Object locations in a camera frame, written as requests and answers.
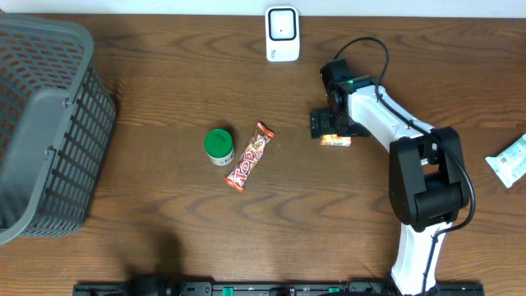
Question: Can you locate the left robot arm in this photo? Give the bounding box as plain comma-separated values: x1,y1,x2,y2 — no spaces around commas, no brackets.
129,275,173,296

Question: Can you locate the teal wet wipes pack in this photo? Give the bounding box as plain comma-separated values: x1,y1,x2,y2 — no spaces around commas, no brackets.
485,135,525,188

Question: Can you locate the grey plastic mesh basket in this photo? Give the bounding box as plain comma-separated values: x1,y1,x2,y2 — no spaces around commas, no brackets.
1,14,117,243

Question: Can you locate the red chocolate bar wrapper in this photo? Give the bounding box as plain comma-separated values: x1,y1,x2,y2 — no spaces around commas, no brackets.
224,122,275,192

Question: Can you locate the green lid jar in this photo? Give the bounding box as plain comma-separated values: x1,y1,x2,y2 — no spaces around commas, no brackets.
204,129,235,166

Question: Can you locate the white barcode scanner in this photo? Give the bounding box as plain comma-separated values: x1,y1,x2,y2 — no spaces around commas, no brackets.
265,6,301,62

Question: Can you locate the orange tissue pack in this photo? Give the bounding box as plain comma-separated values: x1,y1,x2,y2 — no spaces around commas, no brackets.
321,134,352,146

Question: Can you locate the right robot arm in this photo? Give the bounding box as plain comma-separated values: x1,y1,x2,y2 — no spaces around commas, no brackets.
310,59,474,295

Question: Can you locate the black mounting rail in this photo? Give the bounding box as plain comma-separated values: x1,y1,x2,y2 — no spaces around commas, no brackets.
72,280,486,296

